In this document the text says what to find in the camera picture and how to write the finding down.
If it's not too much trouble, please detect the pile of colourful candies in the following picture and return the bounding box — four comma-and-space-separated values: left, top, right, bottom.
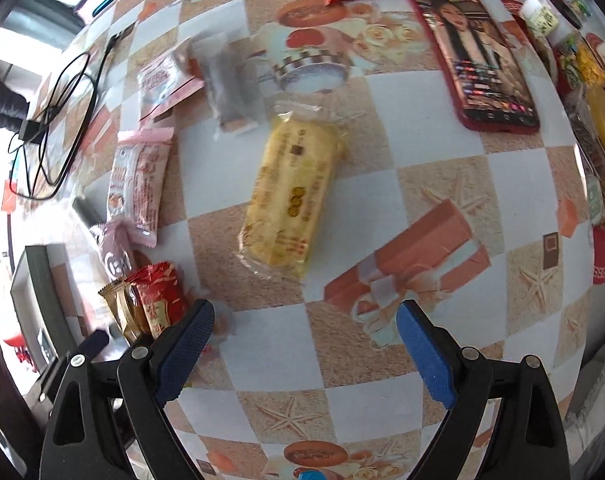
555, 35, 605, 91

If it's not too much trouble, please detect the small pink snack packet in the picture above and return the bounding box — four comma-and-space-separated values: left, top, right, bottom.
90, 220, 136, 283

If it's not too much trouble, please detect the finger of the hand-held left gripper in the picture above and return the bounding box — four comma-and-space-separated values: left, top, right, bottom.
80, 330, 110, 357

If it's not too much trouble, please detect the pink white snack packet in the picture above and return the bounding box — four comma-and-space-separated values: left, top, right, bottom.
136, 52, 206, 123
106, 127, 176, 248

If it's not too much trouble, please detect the black cable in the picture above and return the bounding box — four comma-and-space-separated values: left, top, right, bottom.
7, 22, 136, 201

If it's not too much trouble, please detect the black power adapter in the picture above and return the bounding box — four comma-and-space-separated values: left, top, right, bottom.
18, 120, 46, 143

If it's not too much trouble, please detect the black ribbed object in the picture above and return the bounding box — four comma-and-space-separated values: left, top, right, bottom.
0, 82, 30, 131

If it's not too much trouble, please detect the clear packet with dark bar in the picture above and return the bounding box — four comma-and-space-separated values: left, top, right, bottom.
190, 32, 260, 136

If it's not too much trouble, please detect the yellow snack packet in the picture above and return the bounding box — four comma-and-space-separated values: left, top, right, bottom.
237, 102, 348, 281

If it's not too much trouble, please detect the gold snack packet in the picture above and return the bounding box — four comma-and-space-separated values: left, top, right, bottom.
98, 280, 150, 346

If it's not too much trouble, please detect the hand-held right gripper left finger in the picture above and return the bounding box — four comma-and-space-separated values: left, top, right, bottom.
39, 298, 216, 480

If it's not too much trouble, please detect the red plastic object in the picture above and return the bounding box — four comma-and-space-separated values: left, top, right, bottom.
0, 180, 20, 213

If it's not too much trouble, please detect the white green packet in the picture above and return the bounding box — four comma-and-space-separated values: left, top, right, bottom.
519, 0, 560, 38

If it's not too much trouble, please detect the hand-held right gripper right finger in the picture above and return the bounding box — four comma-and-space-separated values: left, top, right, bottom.
396, 299, 570, 480

